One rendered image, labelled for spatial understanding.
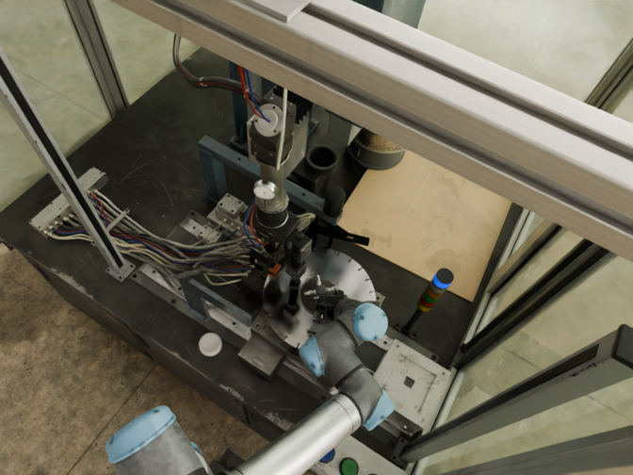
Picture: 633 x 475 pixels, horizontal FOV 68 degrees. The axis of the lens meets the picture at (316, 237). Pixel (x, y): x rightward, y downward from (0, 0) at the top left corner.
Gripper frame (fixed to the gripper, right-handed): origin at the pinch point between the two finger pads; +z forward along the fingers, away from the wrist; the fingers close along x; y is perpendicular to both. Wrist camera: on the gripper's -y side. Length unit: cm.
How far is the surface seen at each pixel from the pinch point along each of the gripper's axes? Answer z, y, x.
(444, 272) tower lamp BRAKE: -20.2, -24.0, -10.0
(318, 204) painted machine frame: 9.7, 0.6, -28.6
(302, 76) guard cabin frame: -98, 36, -26
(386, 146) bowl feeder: 29, -31, -53
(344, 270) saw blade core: 7.6, -7.4, -8.7
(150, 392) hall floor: 98, 49, 51
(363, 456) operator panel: -12.9, -6.2, 37.8
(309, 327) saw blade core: 1.4, 4.9, 6.9
